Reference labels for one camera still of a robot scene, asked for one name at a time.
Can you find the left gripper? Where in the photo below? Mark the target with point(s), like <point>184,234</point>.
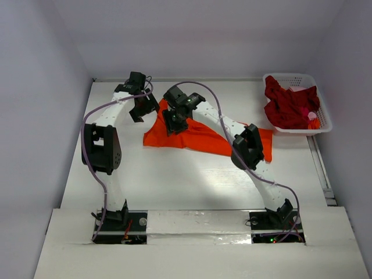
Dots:
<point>150,107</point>

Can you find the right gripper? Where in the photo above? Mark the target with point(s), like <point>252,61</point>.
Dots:
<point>175,123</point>

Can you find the orange t-shirt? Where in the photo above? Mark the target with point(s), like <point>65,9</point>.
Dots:
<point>197,137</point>

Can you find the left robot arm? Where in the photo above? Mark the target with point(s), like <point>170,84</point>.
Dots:
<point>100,145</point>

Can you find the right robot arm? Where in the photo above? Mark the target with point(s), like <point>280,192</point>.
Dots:
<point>245,142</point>

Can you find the dark red t-shirt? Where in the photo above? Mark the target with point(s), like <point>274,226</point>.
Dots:
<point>281,110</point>

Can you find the white plastic laundry basket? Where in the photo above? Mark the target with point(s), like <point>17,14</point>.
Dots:
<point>287,80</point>

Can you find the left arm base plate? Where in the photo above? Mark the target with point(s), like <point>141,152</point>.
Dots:
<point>133,233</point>

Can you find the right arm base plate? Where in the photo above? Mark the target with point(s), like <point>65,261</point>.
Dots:
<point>263,231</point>

